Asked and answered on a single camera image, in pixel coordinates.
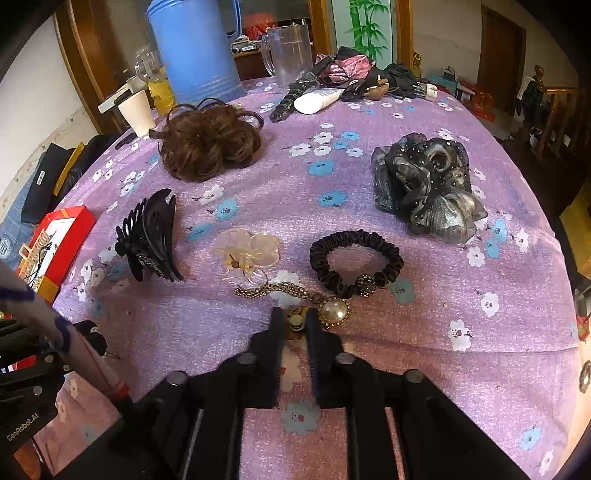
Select black rhinestone hair claw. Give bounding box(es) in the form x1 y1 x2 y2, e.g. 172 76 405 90
115 188 184 283

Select clear flower hair clip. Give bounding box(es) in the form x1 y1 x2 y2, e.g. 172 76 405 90
212 227 281 288

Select black box with barcode label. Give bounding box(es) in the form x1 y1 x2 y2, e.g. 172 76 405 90
21 143 70 222

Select red box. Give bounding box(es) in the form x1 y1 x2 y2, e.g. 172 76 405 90
17 205 97 303

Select white cup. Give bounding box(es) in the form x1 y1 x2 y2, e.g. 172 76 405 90
117 90 158 138

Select beige hair comb clip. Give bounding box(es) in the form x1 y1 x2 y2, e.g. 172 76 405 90
18 228 54 278

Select wooden railing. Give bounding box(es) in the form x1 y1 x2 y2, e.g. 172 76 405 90
531 85 591 162

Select striped wrapped cable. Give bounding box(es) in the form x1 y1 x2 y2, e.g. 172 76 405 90
0 263 139 416

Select blue plaid cloth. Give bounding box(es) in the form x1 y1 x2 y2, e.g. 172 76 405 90
0 194 38 273

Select brown hair bun piece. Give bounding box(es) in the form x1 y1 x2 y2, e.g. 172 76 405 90
157 98 265 183

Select white tube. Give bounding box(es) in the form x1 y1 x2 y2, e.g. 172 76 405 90
294 88 345 114

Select black satin scrunchie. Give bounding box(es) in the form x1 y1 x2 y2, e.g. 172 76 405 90
309 229 404 298

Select clear glass pitcher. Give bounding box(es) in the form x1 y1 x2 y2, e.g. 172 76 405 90
261 24 315 90

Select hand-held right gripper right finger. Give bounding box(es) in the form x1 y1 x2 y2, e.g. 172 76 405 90
302 308 532 480

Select bamboo painting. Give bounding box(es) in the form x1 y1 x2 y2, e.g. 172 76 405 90
330 0 393 63

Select blue thermos jug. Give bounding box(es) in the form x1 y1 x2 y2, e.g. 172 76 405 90
145 0 245 104

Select glass jug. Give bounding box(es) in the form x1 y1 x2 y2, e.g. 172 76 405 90
135 51 161 83

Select purple floral tablecloth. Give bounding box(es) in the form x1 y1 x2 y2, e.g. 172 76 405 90
34 76 585 480

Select grey organza scrunchie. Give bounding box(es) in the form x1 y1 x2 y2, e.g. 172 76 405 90
370 132 489 244

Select white tray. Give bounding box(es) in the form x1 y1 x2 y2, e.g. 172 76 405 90
98 88 137 114

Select wooden door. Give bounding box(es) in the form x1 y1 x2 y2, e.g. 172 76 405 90
478 4 527 100

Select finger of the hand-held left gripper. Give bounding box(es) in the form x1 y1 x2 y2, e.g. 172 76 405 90
28 322 110 365
0 355 70 400

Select yellow jar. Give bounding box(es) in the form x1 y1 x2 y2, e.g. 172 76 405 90
147 69 177 116

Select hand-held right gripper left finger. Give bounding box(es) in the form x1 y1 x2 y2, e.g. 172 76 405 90
55 306 286 480

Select rhinestone chain pearl brooch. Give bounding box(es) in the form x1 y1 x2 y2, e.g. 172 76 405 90
233 281 352 329

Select red gift boxes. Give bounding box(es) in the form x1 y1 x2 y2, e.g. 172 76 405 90
455 78 496 121

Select black bag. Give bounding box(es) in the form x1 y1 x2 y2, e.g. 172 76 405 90
60 134 121 204

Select yellow flat box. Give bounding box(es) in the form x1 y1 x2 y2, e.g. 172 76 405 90
54 143 86 197

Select wooden door frame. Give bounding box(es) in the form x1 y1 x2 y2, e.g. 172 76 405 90
54 0 153 136

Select small gold trinket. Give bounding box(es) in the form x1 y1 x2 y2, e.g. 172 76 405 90
285 308 306 341

